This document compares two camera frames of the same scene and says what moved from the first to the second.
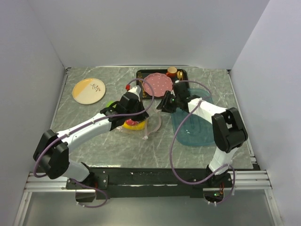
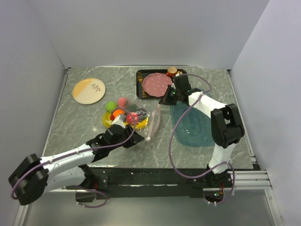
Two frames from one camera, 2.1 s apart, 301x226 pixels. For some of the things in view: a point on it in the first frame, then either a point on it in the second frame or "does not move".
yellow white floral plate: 89,91 does not move
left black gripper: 141,116 -> 136,137
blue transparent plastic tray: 191,129 does not move
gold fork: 139,76 does not move
